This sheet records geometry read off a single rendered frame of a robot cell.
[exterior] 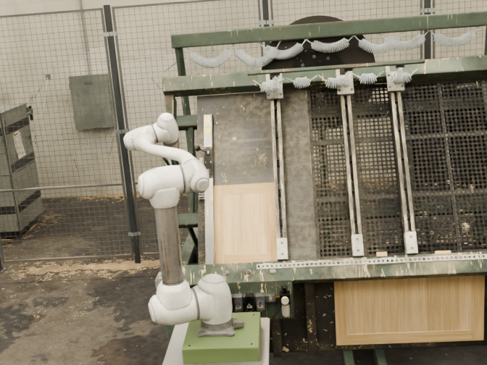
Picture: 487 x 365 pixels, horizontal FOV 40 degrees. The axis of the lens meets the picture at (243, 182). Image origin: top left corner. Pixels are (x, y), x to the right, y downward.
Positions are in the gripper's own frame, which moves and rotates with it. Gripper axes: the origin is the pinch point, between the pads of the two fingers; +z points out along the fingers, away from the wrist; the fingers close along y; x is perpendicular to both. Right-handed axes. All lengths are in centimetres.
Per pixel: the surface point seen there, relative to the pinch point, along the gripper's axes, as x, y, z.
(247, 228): 15, -35, 41
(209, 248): 22, -10, 45
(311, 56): -101, -104, 10
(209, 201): -3.2, -15.2, 31.7
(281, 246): 33, -51, 42
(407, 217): 35, -126, 34
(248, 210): 6, -37, 36
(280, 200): 6, -57, 32
